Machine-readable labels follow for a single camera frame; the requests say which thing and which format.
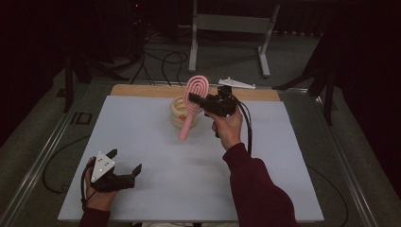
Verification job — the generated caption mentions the white metal stand frame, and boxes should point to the white metal stand frame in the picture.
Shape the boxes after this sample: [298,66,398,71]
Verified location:
[187,0,281,79]

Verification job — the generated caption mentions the black tripod stand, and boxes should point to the black tripod stand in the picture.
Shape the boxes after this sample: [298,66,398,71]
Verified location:
[272,29,338,127]
[62,51,131,114]

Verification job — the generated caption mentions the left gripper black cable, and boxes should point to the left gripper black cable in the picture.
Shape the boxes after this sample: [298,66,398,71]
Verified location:
[79,158,96,212]

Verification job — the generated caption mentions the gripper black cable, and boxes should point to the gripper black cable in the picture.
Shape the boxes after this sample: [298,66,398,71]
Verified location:
[79,158,96,212]
[235,98,253,156]

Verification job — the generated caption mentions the metal floor rail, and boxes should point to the metal floor rail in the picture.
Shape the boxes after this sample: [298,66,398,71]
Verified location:
[310,91,379,227]
[0,84,93,227]

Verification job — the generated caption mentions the white table mat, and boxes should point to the white table mat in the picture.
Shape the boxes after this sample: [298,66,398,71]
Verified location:
[57,95,325,223]

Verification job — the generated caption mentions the person's left hand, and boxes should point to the person's left hand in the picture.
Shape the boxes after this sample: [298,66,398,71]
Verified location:
[83,156,118,212]

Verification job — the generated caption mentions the pink hairbrush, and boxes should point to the pink hairbrush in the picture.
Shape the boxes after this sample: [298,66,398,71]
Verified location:
[178,75,211,141]

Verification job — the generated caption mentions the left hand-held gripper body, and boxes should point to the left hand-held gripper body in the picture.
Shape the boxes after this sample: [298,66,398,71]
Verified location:
[89,151,136,194]

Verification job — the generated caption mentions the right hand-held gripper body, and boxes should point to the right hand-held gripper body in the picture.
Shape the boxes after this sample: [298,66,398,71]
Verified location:
[201,77,256,118]

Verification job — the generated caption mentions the cream ribbed cup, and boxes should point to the cream ribbed cup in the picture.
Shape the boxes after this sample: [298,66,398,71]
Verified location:
[169,96,199,130]

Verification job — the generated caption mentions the black cable loop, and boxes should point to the black cable loop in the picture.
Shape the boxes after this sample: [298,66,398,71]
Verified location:
[306,165,350,227]
[42,134,92,195]

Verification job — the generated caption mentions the black floor cables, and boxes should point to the black floor cables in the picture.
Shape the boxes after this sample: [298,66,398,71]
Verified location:
[130,29,189,87]

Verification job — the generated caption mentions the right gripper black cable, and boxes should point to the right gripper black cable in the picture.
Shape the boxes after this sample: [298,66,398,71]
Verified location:
[235,98,253,156]

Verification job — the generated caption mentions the person's right hand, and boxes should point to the person's right hand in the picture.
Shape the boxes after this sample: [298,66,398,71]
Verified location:
[206,108,244,151]

